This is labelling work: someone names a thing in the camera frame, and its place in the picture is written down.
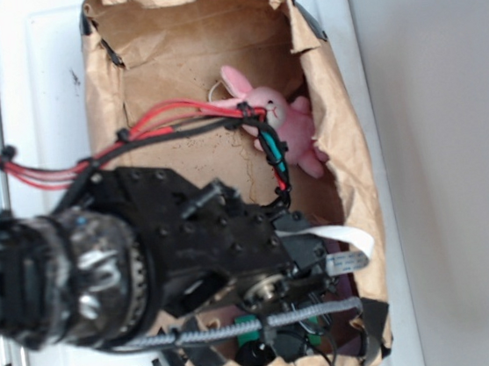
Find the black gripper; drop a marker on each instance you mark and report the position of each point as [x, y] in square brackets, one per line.
[304, 284]

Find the pink plush bunny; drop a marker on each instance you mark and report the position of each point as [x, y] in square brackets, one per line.
[293, 121]

